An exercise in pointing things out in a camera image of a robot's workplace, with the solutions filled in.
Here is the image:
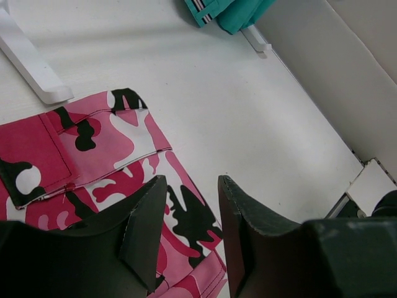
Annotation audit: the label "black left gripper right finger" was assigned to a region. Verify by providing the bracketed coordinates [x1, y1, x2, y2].
[216, 174, 305, 298]

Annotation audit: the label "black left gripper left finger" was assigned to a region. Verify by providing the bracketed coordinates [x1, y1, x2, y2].
[58, 174, 168, 294]

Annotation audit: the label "pink camouflage trousers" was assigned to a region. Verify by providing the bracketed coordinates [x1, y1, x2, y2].
[1, 88, 226, 297]

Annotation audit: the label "white clothes rack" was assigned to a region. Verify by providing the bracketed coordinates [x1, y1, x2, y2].
[1, 1, 269, 104]

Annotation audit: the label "teal garment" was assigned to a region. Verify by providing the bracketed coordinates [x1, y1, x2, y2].
[184, 0, 275, 35]

